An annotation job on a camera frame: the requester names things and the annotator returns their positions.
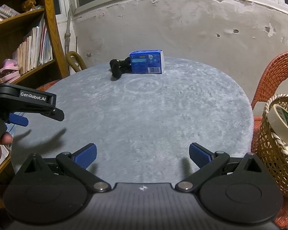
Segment tan corrugated hose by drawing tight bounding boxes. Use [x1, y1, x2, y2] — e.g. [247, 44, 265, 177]
[66, 51, 87, 73]

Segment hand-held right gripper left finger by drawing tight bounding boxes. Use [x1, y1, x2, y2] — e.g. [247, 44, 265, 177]
[14, 143, 111, 192]

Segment brown teddy bear toy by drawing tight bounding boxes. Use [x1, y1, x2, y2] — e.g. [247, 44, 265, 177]
[22, 0, 37, 12]

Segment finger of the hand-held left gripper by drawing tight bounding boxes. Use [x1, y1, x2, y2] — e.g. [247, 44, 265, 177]
[5, 113, 29, 127]
[38, 107, 64, 122]

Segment black fluffy hair clip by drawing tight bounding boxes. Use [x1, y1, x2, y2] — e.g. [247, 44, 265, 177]
[109, 57, 132, 80]

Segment woven bamboo basket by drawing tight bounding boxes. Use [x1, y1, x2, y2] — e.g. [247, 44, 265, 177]
[257, 94, 288, 199]

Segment white wall pipe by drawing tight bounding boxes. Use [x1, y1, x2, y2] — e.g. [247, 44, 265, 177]
[64, 5, 74, 53]

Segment cream masking tape roll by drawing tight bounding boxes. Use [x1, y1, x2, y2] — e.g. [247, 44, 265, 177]
[268, 104, 288, 146]

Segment orange wicker chair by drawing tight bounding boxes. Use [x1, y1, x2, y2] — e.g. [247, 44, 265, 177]
[251, 50, 288, 230]

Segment stack of pastel notebooks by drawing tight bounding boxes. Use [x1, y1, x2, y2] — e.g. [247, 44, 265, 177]
[0, 4, 21, 25]

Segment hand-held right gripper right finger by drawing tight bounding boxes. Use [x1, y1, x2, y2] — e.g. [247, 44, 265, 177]
[175, 142, 270, 192]

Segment wooden bookshelf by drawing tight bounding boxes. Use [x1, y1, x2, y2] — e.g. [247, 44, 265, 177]
[0, 0, 70, 209]

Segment blue tissue pack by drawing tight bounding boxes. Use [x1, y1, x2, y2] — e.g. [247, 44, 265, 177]
[129, 50, 165, 75]

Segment pink plastic toy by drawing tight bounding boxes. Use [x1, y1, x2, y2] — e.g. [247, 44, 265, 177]
[0, 59, 21, 82]

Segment row of upright books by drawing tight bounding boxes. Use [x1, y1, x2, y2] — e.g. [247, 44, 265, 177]
[13, 12, 54, 75]

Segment grey plush desktop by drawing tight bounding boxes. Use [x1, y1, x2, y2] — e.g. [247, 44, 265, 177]
[11, 56, 254, 190]

